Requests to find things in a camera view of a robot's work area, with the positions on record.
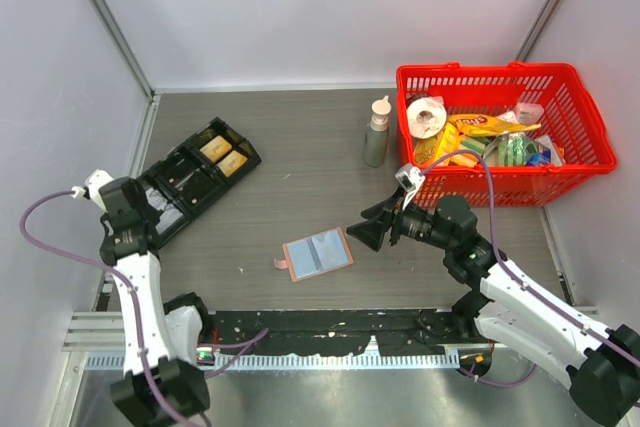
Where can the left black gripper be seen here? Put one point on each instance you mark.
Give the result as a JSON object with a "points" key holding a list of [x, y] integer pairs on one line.
{"points": [[153, 214]]}

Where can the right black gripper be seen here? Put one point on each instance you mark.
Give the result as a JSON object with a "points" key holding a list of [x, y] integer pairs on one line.
{"points": [[372, 231]]}

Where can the pink card holder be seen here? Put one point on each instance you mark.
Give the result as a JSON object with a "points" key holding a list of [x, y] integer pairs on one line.
{"points": [[315, 255]]}

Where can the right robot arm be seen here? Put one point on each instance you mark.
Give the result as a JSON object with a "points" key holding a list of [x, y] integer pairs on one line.
{"points": [[597, 364]]}

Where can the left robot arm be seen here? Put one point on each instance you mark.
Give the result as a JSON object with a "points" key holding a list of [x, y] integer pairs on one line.
{"points": [[161, 384]]}

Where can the silver card stack lower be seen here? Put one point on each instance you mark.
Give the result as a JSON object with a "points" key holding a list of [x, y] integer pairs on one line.
{"points": [[170, 220]]}

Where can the black card organizer tray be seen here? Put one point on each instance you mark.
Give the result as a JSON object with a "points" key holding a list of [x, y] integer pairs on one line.
{"points": [[186, 179]]}

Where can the gold card stack upper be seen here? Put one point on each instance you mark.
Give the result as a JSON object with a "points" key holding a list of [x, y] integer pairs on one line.
{"points": [[216, 148]]}

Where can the gold card stack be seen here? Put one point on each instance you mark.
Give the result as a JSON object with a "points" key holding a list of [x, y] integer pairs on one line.
{"points": [[230, 163], [216, 148]]}

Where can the gold card stack lower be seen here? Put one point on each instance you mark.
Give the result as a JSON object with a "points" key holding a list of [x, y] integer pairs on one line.
{"points": [[230, 163]]}

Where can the green pump bottle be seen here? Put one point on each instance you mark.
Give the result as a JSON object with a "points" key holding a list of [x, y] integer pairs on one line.
{"points": [[377, 134]]}

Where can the yellow green sponge pack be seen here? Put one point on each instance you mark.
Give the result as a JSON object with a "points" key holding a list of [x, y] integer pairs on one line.
{"points": [[464, 150]]}

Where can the toilet paper roll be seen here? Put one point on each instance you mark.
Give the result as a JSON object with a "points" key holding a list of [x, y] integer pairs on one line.
{"points": [[426, 117]]}

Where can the yellow chips bag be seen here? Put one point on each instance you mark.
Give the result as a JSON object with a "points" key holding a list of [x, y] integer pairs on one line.
{"points": [[479, 125]]}

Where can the green packaged item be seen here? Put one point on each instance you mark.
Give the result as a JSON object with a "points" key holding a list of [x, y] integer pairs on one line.
{"points": [[511, 150]]}

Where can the blue packaged item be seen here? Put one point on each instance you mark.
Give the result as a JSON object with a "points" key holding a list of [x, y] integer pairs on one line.
{"points": [[541, 155]]}

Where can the white small packet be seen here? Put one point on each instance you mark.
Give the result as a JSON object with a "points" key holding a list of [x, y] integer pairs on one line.
{"points": [[528, 113]]}

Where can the red shopping basket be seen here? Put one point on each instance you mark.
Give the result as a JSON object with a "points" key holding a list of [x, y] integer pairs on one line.
{"points": [[571, 119]]}

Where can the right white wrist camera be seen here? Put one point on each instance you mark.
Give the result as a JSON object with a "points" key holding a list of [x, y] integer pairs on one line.
{"points": [[410, 178]]}

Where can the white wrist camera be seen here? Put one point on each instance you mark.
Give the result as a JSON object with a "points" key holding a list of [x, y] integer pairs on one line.
{"points": [[91, 189], [410, 178]]}

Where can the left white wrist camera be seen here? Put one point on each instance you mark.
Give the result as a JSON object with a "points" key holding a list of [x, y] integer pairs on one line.
{"points": [[91, 189]]}

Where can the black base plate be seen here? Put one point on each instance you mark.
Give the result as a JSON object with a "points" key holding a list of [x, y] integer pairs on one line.
{"points": [[339, 333]]}

